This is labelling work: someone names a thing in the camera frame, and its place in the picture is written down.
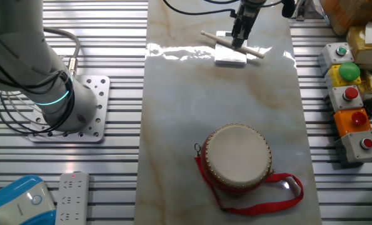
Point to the black foam microphone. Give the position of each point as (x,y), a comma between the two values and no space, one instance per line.
(288,7)

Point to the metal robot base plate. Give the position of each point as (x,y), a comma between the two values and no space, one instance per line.
(99,93)

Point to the orange plastic bag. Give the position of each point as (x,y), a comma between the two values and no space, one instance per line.
(354,14)

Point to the silver digital kitchen scale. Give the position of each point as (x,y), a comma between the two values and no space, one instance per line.
(229,57)

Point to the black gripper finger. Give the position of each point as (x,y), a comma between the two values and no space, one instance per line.
(235,39)
(242,39)

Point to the grey box small green button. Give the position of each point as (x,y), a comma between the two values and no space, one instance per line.
(342,51)

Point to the grey metal bracket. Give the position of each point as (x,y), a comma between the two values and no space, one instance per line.
(307,9)

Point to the white power strip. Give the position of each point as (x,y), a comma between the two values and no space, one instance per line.
(71,200)

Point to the blue and white device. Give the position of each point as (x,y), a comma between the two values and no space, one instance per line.
(17,203)

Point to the yellow box green mushroom button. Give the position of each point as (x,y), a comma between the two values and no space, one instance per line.
(348,71)

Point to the grey box red button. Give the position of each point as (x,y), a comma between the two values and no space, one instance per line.
(365,143)
(349,93)

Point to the wooden drumstick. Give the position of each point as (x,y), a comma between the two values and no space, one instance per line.
(217,38)

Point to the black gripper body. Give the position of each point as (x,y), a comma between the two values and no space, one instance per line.
(245,17)

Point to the yellow wrapped package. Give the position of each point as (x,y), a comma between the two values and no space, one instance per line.
(360,50)

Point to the orange box red button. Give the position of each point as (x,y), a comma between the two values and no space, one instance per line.
(357,118)

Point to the red drum with white head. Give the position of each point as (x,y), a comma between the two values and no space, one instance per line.
(237,154)

